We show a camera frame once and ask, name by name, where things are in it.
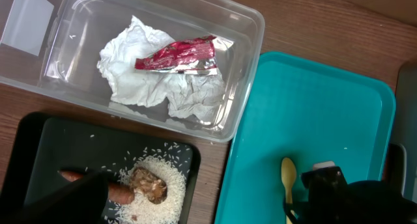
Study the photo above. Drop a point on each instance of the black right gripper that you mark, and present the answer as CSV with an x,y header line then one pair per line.
x,y
332,200

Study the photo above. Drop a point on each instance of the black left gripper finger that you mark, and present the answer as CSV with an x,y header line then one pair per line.
x,y
81,201

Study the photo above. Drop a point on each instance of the orange carrot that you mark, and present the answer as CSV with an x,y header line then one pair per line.
x,y
117,193

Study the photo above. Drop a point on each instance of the yellow plastic spoon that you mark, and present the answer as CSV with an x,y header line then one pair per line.
x,y
288,178

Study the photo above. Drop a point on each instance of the pile of white rice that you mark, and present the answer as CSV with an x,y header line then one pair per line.
x,y
118,154

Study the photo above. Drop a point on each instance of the white napkin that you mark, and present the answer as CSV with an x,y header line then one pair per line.
x,y
187,94

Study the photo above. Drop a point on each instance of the red foil wrapper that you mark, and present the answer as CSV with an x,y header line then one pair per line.
x,y
194,56

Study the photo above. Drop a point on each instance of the brown food lump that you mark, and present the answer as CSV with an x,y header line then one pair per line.
x,y
149,185

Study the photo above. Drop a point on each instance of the grey dishwasher rack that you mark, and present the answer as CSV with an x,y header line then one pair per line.
x,y
402,150

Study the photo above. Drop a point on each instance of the black plastic tray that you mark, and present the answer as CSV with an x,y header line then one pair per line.
x,y
44,145

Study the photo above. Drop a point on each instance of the teal serving tray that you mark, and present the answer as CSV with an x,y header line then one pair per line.
x,y
311,113

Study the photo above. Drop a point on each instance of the clear plastic bin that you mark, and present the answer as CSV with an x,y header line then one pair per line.
x,y
84,52

